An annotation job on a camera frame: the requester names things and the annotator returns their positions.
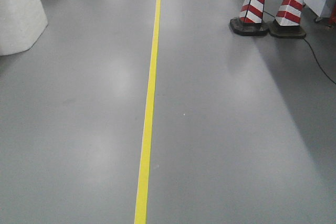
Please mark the white wrapped pillar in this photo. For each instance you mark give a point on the white wrapped pillar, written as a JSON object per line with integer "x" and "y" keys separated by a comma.
{"x": 22, "y": 23}

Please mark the striped traffic cone right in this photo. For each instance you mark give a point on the striped traffic cone right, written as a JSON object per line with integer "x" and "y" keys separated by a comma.
{"x": 286, "y": 23}

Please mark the striped traffic cone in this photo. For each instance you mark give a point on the striped traffic cone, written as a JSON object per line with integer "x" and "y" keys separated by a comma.
{"x": 250, "y": 20}
{"x": 286, "y": 23}

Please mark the striped traffic cone left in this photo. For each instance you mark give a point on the striped traffic cone left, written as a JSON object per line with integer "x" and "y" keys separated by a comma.
{"x": 250, "y": 20}

